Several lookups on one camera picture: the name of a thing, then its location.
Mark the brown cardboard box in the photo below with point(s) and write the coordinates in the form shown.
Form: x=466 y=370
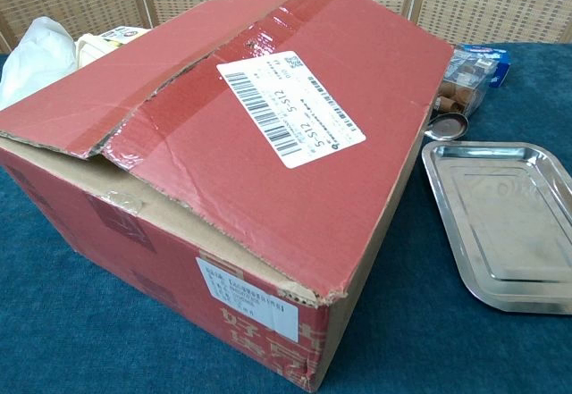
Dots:
x=268 y=215

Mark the clear plastic snack package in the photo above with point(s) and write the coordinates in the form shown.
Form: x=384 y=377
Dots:
x=467 y=86

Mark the blue cookie package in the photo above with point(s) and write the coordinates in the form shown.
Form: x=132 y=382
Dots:
x=499 y=65

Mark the yellow sponges with card label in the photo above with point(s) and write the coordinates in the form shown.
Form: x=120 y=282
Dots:
x=123 y=36

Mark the stainless steel tray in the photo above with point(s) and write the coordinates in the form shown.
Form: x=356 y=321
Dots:
x=505 y=215

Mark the blue tablecloth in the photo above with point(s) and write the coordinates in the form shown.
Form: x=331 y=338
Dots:
x=67 y=313

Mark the woven bamboo folding screen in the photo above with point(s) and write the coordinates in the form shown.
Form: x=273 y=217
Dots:
x=482 y=1

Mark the white plastic bag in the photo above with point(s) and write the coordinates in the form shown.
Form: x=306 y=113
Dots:
x=31 y=63

